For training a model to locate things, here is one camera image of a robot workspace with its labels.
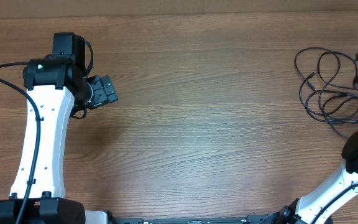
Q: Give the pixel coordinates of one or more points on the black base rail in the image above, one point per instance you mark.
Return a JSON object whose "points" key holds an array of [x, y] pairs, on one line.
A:
{"points": [[194, 220]]}

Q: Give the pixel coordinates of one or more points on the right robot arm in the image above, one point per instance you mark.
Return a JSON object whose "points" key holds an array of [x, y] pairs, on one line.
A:
{"points": [[334, 105]]}

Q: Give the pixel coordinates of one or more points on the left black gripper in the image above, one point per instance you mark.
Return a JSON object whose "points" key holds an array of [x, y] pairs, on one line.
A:
{"points": [[102, 91]]}

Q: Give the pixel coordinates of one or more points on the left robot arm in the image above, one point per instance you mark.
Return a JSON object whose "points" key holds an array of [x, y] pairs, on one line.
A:
{"points": [[58, 87]]}

